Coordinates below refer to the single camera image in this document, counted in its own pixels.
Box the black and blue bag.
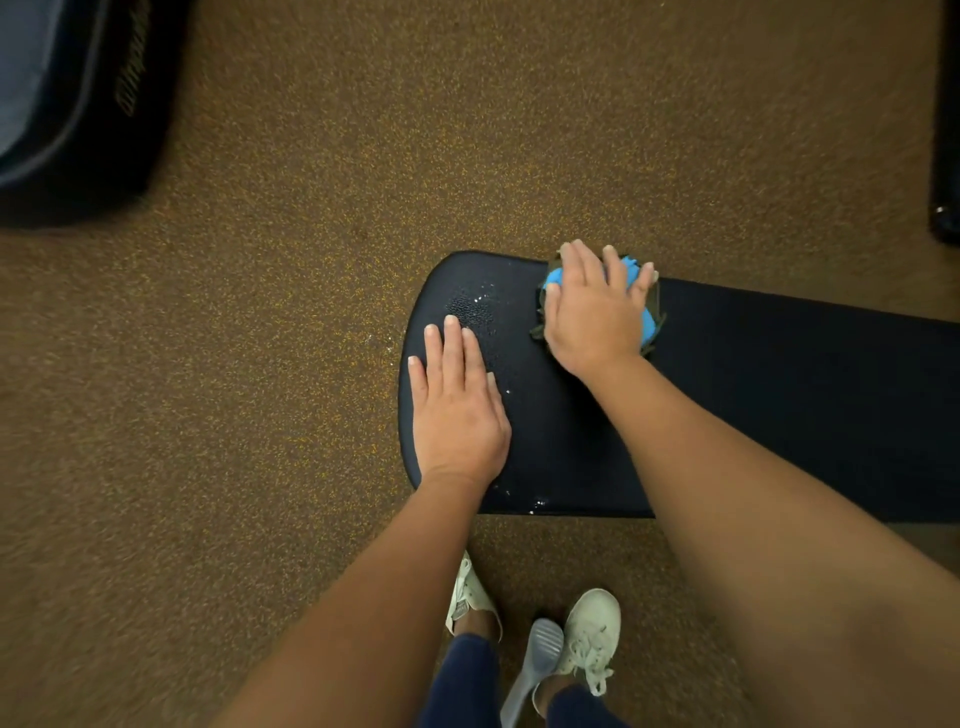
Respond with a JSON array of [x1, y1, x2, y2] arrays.
[[0, 0, 198, 228]]

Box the person's left forearm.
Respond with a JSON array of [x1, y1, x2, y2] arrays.
[[213, 474, 490, 728]]

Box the dark blue jeans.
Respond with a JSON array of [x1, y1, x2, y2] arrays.
[[414, 633, 630, 728]]

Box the person's left hand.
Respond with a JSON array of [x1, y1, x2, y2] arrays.
[[407, 314, 513, 494]]

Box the person's right hand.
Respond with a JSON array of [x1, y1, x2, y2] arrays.
[[542, 238, 660, 381]]

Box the white left sneaker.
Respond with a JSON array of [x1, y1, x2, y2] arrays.
[[445, 551, 504, 644]]

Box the black equipment base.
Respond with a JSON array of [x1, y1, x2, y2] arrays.
[[928, 0, 960, 246]]

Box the white sneaker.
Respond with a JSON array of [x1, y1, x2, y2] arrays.
[[445, 551, 504, 644], [531, 588, 623, 715]]

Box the white right sneaker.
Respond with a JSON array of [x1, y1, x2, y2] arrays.
[[531, 588, 623, 715]]

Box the person's right forearm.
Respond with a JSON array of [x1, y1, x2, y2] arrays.
[[579, 354, 960, 728]]

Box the blue cleaning cloth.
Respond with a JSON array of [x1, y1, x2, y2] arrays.
[[529, 253, 667, 358]]

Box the grey plastic spray bottle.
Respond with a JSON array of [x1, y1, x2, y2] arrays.
[[498, 618, 566, 728]]

